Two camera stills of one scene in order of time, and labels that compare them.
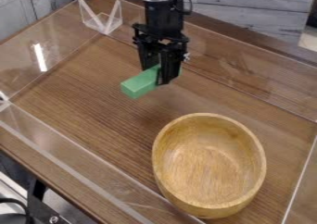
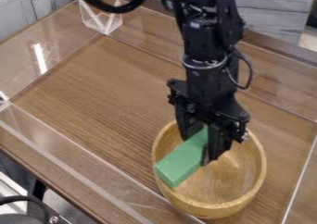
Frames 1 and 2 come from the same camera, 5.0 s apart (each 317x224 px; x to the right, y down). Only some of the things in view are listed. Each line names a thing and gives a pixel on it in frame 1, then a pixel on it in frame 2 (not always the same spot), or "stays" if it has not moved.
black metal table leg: [41, 213] stays
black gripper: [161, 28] to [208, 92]
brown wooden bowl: [209, 164] stays
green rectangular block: [142, 81] to [177, 166]
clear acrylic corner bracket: [102, 22] stays
